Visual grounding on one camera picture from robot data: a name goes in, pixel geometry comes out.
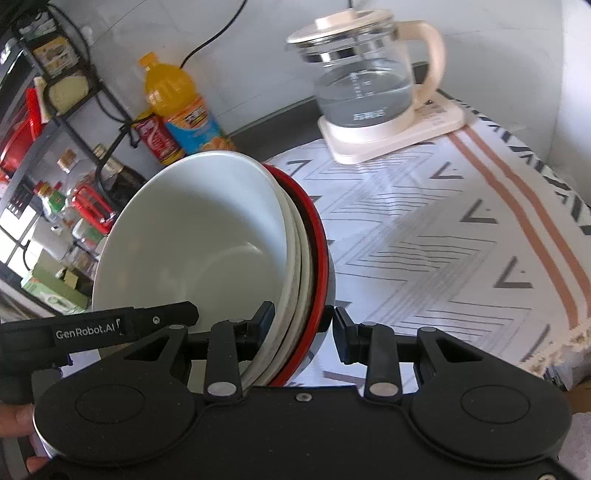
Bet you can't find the person's left hand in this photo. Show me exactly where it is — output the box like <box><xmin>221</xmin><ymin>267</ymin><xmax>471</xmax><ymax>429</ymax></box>
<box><xmin>0</xmin><ymin>402</ymin><xmax>49</xmax><ymax>476</ymax></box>

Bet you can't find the glass kettle with cream handle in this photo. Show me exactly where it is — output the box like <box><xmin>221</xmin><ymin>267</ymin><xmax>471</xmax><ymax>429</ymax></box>
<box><xmin>285</xmin><ymin>8</ymin><xmax>448</xmax><ymax>133</ymax></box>

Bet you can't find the pale yellow packet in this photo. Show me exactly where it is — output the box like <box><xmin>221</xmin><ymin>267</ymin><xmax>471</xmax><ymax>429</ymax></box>
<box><xmin>47</xmin><ymin>71</ymin><xmax>92</xmax><ymax>114</ymax></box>

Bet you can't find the red enamel bowl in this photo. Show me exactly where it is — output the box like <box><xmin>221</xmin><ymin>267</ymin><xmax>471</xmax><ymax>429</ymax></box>
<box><xmin>261</xmin><ymin>163</ymin><xmax>337</xmax><ymax>389</ymax></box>

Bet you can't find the red cola can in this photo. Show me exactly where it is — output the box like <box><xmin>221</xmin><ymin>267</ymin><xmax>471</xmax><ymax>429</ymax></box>
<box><xmin>131</xmin><ymin>115</ymin><xmax>182</xmax><ymax>167</ymax></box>

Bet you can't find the patterned white tablecloth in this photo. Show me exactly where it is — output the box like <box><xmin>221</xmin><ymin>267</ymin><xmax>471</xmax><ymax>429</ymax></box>
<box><xmin>261</xmin><ymin>90</ymin><xmax>591</xmax><ymax>400</ymax></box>

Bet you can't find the printed food box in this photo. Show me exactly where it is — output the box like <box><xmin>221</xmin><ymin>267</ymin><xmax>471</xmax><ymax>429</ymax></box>
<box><xmin>31</xmin><ymin>36</ymin><xmax>80</xmax><ymax>78</ymax></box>

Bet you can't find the cream kettle base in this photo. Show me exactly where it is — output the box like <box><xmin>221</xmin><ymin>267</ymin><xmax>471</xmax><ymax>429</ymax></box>
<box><xmin>317</xmin><ymin>90</ymin><xmax>467</xmax><ymax>165</ymax></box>

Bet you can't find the red plastic packet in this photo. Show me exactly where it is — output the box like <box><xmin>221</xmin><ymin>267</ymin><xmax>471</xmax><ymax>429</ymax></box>
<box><xmin>0</xmin><ymin>87</ymin><xmax>48</xmax><ymax>172</ymax></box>

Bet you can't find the white ceramic bowl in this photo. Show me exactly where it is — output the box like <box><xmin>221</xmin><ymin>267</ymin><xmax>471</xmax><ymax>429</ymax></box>
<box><xmin>91</xmin><ymin>150</ymin><xmax>291</xmax><ymax>388</ymax></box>

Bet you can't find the orange juice bottle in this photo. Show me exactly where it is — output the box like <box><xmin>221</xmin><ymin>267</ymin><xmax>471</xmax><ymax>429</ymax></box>
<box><xmin>138</xmin><ymin>52</ymin><xmax>237</xmax><ymax>156</ymax></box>

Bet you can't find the black metal rack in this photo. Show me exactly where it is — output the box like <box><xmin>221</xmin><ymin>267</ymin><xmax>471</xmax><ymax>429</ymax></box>
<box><xmin>0</xmin><ymin>4</ymin><xmax>149</xmax><ymax>324</ymax></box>

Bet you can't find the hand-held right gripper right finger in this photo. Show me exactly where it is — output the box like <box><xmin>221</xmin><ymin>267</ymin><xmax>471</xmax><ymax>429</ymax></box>
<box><xmin>332</xmin><ymin>305</ymin><xmax>482</xmax><ymax>401</ymax></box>

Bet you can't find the black power cable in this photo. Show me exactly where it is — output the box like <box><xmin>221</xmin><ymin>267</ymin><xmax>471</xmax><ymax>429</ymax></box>
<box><xmin>179</xmin><ymin>0</ymin><xmax>249</xmax><ymax>66</ymax></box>

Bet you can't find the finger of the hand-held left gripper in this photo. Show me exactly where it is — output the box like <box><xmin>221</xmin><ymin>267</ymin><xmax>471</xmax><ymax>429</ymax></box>
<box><xmin>120</xmin><ymin>300</ymin><xmax>201</xmax><ymax>345</ymax></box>

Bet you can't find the red rimmed bowl stack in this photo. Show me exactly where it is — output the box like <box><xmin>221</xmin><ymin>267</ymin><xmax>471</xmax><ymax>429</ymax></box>
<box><xmin>245</xmin><ymin>171</ymin><xmax>319</xmax><ymax>386</ymax></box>

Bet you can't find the dark soy sauce bottle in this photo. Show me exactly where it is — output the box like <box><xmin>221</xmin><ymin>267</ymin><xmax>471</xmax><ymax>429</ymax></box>
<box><xmin>94</xmin><ymin>145</ymin><xmax>145</xmax><ymax>209</ymax></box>

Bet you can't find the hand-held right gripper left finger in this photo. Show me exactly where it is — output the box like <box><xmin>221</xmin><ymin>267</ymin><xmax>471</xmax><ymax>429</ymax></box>
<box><xmin>124</xmin><ymin>301</ymin><xmax>277</xmax><ymax>401</ymax></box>

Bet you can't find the green carton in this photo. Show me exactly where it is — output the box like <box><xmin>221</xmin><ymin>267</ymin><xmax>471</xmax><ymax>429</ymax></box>
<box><xmin>20</xmin><ymin>270</ymin><xmax>89</xmax><ymax>315</ymax></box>

